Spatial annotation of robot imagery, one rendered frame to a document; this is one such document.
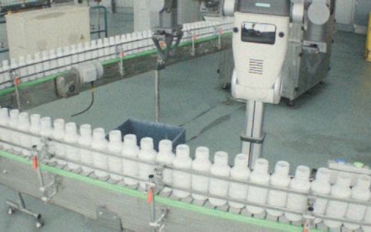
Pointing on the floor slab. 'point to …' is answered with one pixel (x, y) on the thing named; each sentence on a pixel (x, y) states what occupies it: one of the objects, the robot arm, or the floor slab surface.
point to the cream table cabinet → (47, 30)
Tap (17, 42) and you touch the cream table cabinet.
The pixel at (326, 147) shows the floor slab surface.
